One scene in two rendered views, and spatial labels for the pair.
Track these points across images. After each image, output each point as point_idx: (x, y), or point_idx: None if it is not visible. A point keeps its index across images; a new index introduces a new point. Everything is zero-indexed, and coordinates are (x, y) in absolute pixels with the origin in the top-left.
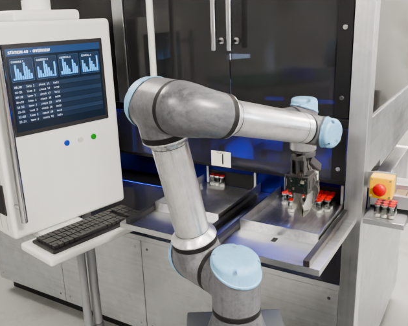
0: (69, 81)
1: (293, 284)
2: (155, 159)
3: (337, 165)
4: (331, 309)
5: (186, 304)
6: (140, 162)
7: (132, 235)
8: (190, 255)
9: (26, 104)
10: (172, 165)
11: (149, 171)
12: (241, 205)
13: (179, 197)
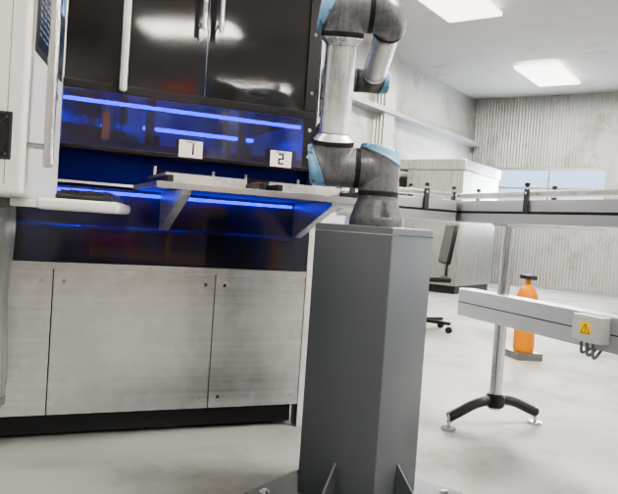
0: None
1: (263, 282)
2: (338, 54)
3: (307, 153)
4: (299, 299)
5: (123, 348)
6: None
7: (38, 264)
8: (347, 148)
9: (43, 15)
10: (353, 60)
11: (63, 177)
12: None
13: (349, 91)
